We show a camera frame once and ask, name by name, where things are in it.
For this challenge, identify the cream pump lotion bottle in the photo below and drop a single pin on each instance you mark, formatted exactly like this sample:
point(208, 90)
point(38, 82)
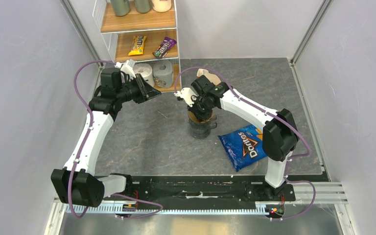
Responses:
point(161, 5)

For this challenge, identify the orange coffee filter package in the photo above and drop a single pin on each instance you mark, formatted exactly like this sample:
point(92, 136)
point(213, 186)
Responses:
point(211, 77)

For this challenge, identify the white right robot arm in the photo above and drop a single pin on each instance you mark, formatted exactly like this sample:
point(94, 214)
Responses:
point(279, 138)

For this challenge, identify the purple M&M's candy bag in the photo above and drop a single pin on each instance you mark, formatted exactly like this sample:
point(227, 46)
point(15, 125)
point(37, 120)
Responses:
point(166, 45)

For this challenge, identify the white wire wooden shelf rack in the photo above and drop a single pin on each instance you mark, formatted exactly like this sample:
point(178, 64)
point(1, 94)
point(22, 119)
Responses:
point(138, 35)

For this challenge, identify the aluminium rail frame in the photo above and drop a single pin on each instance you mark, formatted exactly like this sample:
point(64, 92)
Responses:
point(321, 209)

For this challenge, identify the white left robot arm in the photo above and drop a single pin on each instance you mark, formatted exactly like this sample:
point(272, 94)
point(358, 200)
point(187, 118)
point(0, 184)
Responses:
point(90, 139)

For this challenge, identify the green bottle middle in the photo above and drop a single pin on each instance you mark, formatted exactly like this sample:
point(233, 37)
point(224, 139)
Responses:
point(142, 6)

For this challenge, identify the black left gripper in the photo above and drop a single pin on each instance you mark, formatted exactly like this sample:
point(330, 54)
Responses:
point(149, 92)

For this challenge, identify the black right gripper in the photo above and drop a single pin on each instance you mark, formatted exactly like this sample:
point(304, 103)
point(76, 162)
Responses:
point(201, 116)

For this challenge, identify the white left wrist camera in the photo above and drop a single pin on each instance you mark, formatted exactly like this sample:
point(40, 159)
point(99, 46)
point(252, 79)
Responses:
point(127, 68)

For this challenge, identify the yellow M&M's candy bag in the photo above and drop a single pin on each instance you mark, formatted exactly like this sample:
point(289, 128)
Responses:
point(138, 45)

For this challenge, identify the green bottle left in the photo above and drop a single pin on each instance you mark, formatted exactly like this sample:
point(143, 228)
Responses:
point(120, 7)

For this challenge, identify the blue Doritos chip bag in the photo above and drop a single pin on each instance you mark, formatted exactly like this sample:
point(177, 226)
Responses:
point(243, 146)

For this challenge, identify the green bottle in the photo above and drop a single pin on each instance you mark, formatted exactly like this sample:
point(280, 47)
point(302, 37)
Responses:
point(142, 6)
point(120, 7)

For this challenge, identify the brown paper coffee filter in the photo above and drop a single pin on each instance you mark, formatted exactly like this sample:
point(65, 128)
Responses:
point(193, 118)

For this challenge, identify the black coffee dripper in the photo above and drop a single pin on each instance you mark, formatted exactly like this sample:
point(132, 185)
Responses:
point(214, 117)

